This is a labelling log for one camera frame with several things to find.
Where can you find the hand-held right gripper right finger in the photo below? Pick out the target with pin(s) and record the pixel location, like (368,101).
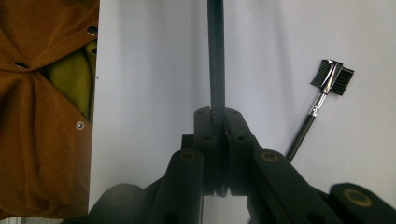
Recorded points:
(238,140)

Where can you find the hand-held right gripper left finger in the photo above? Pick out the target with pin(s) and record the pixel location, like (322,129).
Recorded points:
(209,140)

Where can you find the makeup brush with gold ferrule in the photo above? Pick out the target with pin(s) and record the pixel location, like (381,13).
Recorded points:
(216,62)

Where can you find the white table sheet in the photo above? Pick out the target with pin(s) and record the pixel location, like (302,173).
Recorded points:
(149,93)

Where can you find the black eyebrow comb brush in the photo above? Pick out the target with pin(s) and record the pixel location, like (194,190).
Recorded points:
(342,81)

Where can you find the green undershirt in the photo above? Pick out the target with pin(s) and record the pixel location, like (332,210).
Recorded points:
(74,81)

